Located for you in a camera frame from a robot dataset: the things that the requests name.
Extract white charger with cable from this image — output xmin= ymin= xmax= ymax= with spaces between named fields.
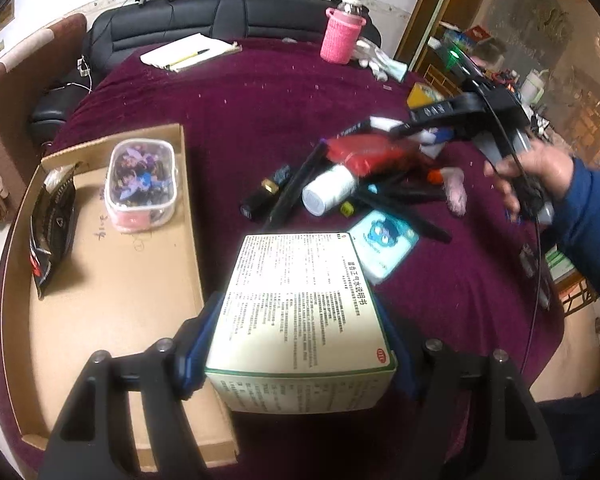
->
xmin=75 ymin=56 xmax=95 ymax=95

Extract yellow black pen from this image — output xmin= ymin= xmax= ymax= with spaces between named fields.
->
xmin=162 ymin=49 xmax=211 ymax=68

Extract black foil snack packet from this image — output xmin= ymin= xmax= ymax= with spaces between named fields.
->
xmin=30 ymin=161 xmax=83 ymax=301

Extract white cup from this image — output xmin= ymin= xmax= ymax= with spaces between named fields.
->
xmin=519 ymin=70 xmax=545 ymax=107

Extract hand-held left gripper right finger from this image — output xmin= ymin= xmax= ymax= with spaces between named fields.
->
xmin=380 ymin=320 xmax=563 ymax=480

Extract yellow box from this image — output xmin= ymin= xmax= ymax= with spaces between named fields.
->
xmin=406 ymin=81 xmax=448 ymax=111

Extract clear plastic container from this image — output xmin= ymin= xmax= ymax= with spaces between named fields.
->
xmin=103 ymin=140 xmax=177 ymax=233

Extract white notebook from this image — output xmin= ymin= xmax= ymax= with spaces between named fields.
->
xmin=140 ymin=32 xmax=243 ymax=73

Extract white blue small item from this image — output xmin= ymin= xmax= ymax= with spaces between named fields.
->
xmin=415 ymin=127 xmax=456 ymax=147

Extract black marker grey band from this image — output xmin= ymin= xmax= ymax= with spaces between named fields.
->
xmin=375 ymin=187 xmax=448 ymax=203

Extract white pill bottle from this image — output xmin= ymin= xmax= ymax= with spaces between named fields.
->
xmin=301 ymin=164 xmax=359 ymax=218

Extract wooden glass-door cabinet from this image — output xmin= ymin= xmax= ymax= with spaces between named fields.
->
xmin=395 ymin=0 xmax=600 ymax=186

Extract bottle in pink knitted sleeve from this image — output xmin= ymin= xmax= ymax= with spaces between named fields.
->
xmin=320 ymin=0 xmax=368 ymax=66

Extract black gold lipstick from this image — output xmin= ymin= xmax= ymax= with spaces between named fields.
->
xmin=240 ymin=176 xmax=286 ymax=221

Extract black marker teal cap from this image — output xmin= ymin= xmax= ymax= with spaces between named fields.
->
xmin=356 ymin=183 xmax=453 ymax=243

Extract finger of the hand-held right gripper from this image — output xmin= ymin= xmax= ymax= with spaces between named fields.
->
xmin=389 ymin=118 xmax=464 ymax=140
xmin=409 ymin=94 xmax=481 ymax=124

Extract maroon velvet tablecloth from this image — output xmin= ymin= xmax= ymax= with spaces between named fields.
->
xmin=0 ymin=37 xmax=600 ymax=480

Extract white green-edged medicine box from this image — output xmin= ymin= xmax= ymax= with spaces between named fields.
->
xmin=204 ymin=232 xmax=398 ymax=415

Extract black cable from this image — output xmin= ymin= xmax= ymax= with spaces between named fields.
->
xmin=477 ymin=77 xmax=553 ymax=361

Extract green white box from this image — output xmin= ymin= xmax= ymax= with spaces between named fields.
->
xmin=545 ymin=247 xmax=578 ymax=281

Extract red plastic packet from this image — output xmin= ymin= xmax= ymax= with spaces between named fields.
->
xmin=327 ymin=132 xmax=423 ymax=177

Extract black leather sofa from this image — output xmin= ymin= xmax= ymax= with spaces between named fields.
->
xmin=27 ymin=0 xmax=383 ymax=146

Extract person's right hand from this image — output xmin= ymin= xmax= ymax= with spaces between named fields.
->
xmin=484 ymin=139 xmax=576 ymax=221

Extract person's right forearm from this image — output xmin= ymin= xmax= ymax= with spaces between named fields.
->
xmin=540 ymin=155 xmax=600 ymax=321

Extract shallow cardboard box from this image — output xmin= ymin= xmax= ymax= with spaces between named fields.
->
xmin=2 ymin=123 xmax=241 ymax=473

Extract teal cartoon tissue packet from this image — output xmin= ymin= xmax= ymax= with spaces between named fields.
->
xmin=351 ymin=209 xmax=421 ymax=286

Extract black marker purple cap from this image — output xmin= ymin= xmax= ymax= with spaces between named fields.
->
xmin=262 ymin=141 xmax=329 ymax=233

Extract brown armchair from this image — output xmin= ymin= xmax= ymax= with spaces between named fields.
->
xmin=0 ymin=12 xmax=88 ymax=206

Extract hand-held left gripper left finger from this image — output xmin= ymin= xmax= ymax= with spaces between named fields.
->
xmin=40 ymin=291 xmax=231 ymax=480

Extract person's leg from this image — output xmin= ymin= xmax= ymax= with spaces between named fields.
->
xmin=532 ymin=382 xmax=600 ymax=480

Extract crumpled white tissues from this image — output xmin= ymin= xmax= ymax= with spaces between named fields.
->
xmin=352 ymin=39 xmax=410 ymax=83

